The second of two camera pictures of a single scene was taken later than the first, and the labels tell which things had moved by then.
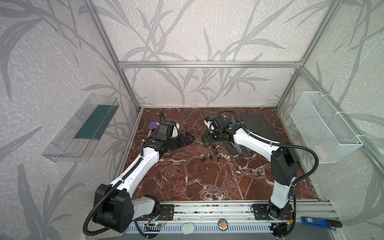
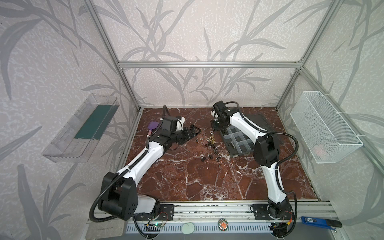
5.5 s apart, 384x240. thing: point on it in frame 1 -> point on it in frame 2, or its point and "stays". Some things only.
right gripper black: x=210 y=138 -> x=216 y=124
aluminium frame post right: x=330 y=13 stays
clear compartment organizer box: x=257 y=123 stays
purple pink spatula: x=152 y=125 stays
